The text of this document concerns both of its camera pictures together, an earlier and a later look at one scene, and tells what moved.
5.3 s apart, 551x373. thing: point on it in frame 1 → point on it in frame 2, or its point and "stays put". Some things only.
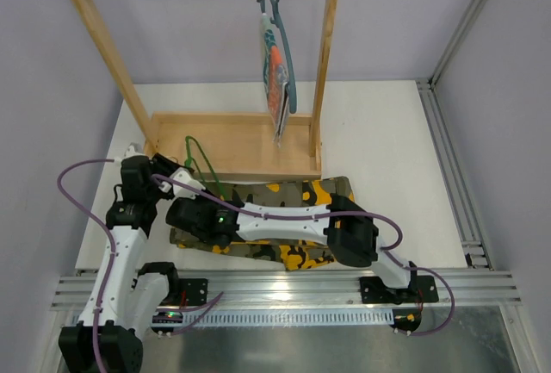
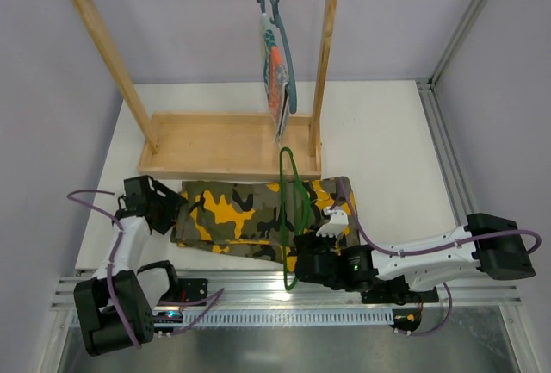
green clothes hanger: [189, 160] → [307, 214]
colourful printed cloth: [275, 81] stays put
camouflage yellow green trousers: [291, 254] stays put
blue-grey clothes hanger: [278, 21] stays put
